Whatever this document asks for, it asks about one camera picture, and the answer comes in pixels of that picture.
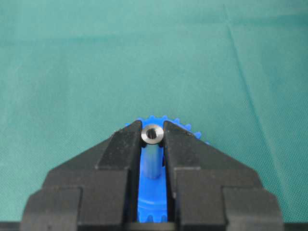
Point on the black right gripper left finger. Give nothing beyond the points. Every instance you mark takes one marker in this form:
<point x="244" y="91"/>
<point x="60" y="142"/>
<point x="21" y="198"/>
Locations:
<point x="95" y="191"/>

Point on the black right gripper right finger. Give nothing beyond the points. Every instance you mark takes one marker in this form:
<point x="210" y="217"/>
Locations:
<point x="211" y="191"/>

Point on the small silver metal shaft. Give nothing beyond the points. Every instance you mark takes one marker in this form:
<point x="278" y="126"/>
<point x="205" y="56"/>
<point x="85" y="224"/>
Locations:
<point x="151" y="154"/>

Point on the blue plastic gear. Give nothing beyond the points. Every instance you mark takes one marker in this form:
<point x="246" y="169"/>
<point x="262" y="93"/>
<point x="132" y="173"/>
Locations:
<point x="152" y="198"/>

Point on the green table cloth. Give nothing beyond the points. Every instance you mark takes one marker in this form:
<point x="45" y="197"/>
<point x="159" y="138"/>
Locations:
<point x="74" y="71"/>

